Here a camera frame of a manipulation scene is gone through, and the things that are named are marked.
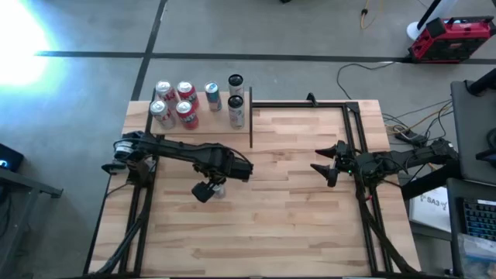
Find yellow cable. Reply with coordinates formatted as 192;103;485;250
360;0;384;30

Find tangled power cables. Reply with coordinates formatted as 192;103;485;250
381;98;454;136

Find black floor cable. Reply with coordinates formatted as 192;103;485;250
336;61;396;101

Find grey side desk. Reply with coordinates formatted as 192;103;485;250
449;79;496;187

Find black laptop keyboard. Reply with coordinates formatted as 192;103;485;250
459;197;496;243

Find silver Diet Coke can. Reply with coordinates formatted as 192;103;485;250
154;79;179;110
149;98;176;129

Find white Celsius palm can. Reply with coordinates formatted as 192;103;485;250
227;95;246;130
227;73;246;98

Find black power strip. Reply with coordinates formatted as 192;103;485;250
398;129;427;146

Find orange Fanta can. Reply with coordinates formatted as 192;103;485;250
175;99;200;130
177;80;200;109

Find white round stand base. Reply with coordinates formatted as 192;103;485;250
406;0;460;42

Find black box with blue light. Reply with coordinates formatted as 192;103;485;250
0;143;25;174

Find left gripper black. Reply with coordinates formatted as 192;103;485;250
191;149;255;204

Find white printed paper sheet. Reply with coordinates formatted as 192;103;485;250
408;185;453;233

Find black knob clamp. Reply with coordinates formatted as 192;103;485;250
101;162;128;175

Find clear plastic bag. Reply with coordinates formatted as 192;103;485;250
456;232;496;278

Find black aluminium table frame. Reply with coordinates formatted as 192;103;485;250
83;92;423;279

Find red black tool case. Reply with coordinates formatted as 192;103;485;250
408;15;496;64

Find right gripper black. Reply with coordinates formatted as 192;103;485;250
309;139;360;188

